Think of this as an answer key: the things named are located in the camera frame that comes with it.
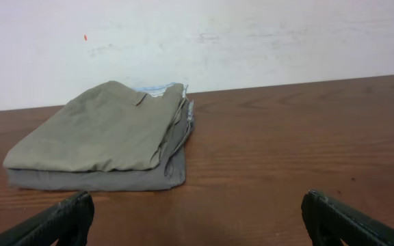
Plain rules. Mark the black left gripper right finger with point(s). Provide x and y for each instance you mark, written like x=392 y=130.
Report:
x=330 y=222

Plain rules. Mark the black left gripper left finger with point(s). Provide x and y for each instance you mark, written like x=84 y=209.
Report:
x=67 y=223

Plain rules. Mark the folded khaki trousers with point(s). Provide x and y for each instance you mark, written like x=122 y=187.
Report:
x=109 y=127

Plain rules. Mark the folded grey trousers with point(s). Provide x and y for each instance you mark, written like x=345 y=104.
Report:
x=170 y=172

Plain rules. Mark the light blue folded garment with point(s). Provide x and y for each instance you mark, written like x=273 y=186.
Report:
x=158 y=91

